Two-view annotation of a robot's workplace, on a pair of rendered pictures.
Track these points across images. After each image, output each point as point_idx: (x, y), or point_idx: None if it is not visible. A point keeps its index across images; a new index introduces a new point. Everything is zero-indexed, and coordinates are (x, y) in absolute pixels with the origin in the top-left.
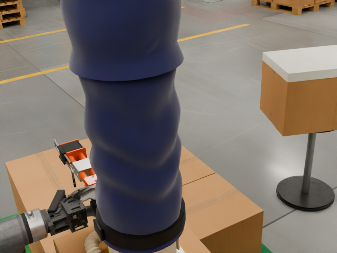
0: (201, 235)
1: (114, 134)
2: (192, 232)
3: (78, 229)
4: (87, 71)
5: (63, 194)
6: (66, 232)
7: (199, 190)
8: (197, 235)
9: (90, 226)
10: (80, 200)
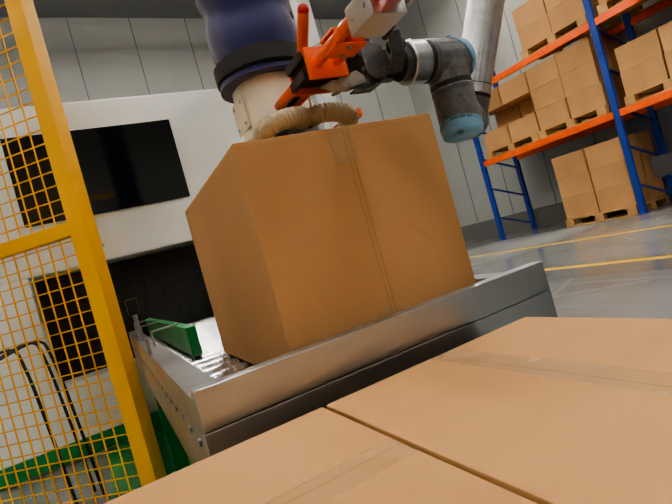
0: (132, 496)
1: None
2: (157, 498)
3: (361, 92)
4: None
5: (387, 39)
6: None
7: None
8: (149, 492)
9: (375, 121)
10: (355, 55)
